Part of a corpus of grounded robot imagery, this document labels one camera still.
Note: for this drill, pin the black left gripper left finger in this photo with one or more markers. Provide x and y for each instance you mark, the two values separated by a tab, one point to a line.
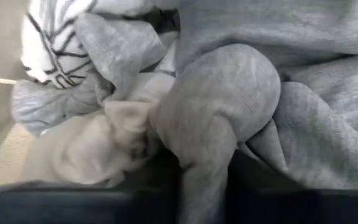
73	208

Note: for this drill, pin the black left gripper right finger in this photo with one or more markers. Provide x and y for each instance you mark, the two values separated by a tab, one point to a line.
291	208

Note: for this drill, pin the plain white garment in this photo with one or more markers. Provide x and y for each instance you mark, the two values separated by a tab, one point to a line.
82	155

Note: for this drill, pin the grey garment with white label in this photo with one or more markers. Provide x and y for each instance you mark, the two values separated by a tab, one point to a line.
222	93

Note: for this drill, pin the white garment with black lines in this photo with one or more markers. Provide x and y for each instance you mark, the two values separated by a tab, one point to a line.
42	40

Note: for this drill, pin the pale grey garment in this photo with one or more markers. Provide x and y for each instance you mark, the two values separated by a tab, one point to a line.
120	46

